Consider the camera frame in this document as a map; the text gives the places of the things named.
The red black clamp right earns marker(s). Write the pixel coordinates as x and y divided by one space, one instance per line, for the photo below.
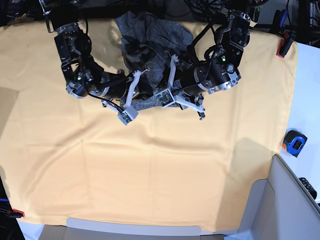
285 44

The blue black tape measure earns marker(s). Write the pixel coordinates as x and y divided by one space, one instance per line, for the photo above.
293 142

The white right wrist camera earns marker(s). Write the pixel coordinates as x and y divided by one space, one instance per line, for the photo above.
127 115

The red black clamp left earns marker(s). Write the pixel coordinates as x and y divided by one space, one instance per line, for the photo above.
14 214

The grey long-sleeve shirt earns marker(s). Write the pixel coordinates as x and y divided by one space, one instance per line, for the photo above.
148 41

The white cardboard box bottom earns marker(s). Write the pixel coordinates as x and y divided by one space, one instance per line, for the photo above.
80 229

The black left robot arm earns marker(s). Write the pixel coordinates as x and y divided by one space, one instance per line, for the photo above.
229 21

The white cardboard box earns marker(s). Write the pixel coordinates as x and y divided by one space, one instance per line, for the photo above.
279 208
80 229

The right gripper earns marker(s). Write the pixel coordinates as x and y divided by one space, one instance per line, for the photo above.
116 86

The yellow table cloth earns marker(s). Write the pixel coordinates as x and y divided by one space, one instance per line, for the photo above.
63 157

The black studded remote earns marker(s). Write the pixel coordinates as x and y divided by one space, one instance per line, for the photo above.
309 187

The red black clamp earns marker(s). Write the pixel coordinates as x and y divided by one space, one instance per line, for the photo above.
14 214
285 44

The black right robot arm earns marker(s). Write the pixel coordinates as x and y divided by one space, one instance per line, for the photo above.
83 76

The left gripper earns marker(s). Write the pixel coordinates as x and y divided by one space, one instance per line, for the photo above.
187 84

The white cardboard box right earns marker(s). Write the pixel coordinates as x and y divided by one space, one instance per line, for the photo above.
279 208

